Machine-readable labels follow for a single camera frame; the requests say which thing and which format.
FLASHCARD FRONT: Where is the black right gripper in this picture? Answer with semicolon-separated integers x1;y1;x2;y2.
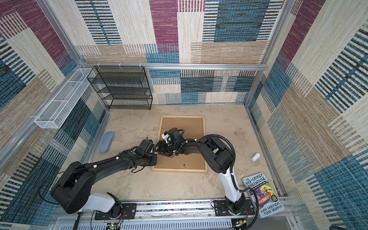
153;140;177;157

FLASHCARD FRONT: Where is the brown frame backing board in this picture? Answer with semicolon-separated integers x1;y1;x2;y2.
154;117;206;170

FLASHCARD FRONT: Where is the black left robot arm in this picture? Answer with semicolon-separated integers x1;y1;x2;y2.
50;139;157;219

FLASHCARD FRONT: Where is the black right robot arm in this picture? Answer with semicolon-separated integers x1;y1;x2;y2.
155;128;245;215

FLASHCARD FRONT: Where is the blue grey glasses case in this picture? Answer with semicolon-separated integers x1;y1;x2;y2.
98;131;115;153

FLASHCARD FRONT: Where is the small white cylinder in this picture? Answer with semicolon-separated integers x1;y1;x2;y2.
251;153;261;163

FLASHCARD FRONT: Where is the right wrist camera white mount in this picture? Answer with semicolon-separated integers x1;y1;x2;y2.
161;132;172;144

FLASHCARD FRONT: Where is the black corrugated cable conduit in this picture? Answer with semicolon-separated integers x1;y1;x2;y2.
201;134;236;173

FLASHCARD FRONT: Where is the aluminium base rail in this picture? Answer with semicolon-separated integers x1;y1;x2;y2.
48;197;301;230

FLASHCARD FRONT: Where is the black wire mesh shelf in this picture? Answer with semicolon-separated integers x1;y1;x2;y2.
87;66;153;110

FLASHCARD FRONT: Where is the white wire mesh basket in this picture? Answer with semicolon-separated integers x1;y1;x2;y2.
34;68;92;129

